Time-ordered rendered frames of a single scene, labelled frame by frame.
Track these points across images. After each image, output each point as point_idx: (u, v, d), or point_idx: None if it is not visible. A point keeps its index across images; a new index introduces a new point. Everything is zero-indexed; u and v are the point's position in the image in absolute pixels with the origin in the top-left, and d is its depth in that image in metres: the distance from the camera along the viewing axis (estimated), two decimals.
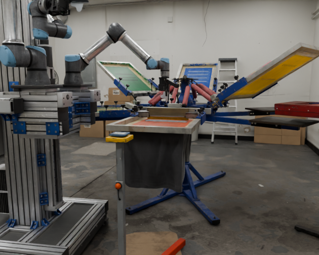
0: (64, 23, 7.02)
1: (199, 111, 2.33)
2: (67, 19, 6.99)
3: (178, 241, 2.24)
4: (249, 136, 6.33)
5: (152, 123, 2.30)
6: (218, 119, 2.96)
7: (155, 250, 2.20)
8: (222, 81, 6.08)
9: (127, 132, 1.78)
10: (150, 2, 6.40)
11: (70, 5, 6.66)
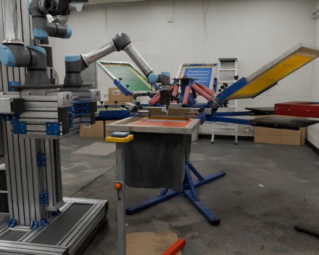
0: (64, 23, 7.02)
1: (199, 111, 2.33)
2: (67, 19, 6.99)
3: (178, 241, 2.24)
4: (249, 136, 6.33)
5: (152, 123, 2.30)
6: (218, 119, 2.96)
7: (155, 250, 2.20)
8: (222, 81, 6.08)
9: (127, 132, 1.78)
10: (150, 2, 6.40)
11: (70, 5, 6.66)
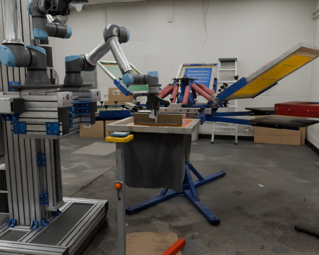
0: (64, 23, 7.02)
1: (199, 111, 2.33)
2: (67, 19, 6.99)
3: (178, 241, 2.24)
4: (249, 136, 6.33)
5: None
6: (218, 119, 2.96)
7: (155, 250, 2.20)
8: (222, 81, 6.08)
9: (127, 132, 1.78)
10: (150, 2, 6.40)
11: (70, 5, 6.66)
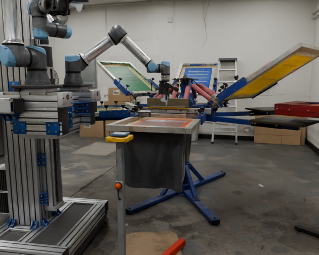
0: (64, 23, 7.02)
1: (199, 111, 2.33)
2: (67, 19, 6.99)
3: (178, 241, 2.24)
4: (249, 136, 6.33)
5: None
6: (218, 119, 2.96)
7: (155, 250, 2.20)
8: (222, 81, 6.08)
9: (127, 132, 1.78)
10: (150, 2, 6.40)
11: (70, 5, 6.66)
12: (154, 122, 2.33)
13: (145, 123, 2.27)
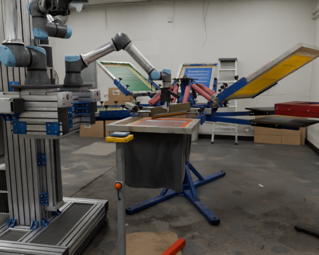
0: (64, 23, 7.02)
1: (199, 111, 2.33)
2: (67, 19, 6.99)
3: (178, 241, 2.24)
4: (249, 136, 6.33)
5: None
6: (218, 119, 2.96)
7: (155, 250, 2.20)
8: (222, 81, 6.08)
9: (127, 132, 1.78)
10: (150, 2, 6.40)
11: (70, 5, 6.66)
12: (154, 122, 2.33)
13: (145, 123, 2.27)
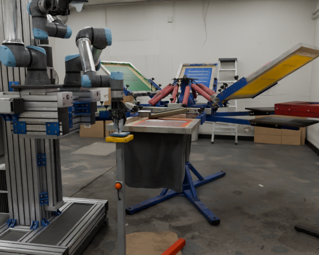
0: (64, 23, 7.02)
1: (199, 111, 2.33)
2: (67, 19, 6.99)
3: (178, 241, 2.24)
4: (249, 136, 6.33)
5: None
6: (218, 119, 2.96)
7: (155, 250, 2.20)
8: (222, 81, 6.08)
9: (127, 132, 1.78)
10: (150, 2, 6.40)
11: (70, 5, 6.66)
12: (154, 122, 2.33)
13: (145, 123, 2.27)
